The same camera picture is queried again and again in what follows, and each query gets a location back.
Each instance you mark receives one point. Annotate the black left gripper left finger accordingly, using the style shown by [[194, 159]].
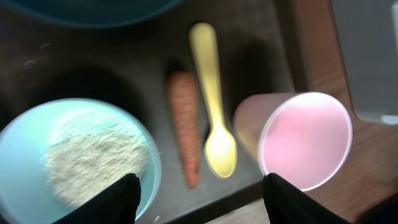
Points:
[[115, 205]]

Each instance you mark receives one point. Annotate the orange carrot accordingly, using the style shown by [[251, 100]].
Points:
[[183, 99]]

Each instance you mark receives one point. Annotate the yellow plastic spoon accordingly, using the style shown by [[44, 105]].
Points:
[[220, 145]]

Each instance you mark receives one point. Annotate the dark blue plate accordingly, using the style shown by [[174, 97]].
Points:
[[91, 13]]

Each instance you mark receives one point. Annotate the pink cup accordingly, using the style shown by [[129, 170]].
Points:
[[303, 137]]

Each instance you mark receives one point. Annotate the dark brown serving tray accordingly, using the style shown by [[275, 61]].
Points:
[[128, 67]]

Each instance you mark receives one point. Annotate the light blue rice bowl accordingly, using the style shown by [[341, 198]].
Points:
[[60, 154]]

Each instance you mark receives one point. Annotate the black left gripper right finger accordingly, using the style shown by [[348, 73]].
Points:
[[287, 204]]

